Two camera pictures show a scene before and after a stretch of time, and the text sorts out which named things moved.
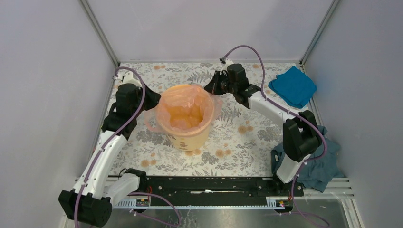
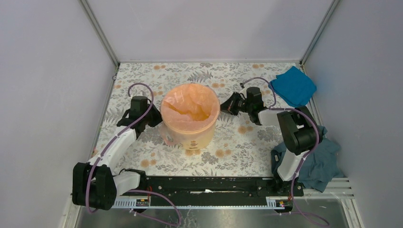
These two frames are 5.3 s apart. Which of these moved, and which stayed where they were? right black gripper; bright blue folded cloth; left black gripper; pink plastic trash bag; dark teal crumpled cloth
Moved: right black gripper; left black gripper
Stayed: dark teal crumpled cloth; pink plastic trash bag; bright blue folded cloth
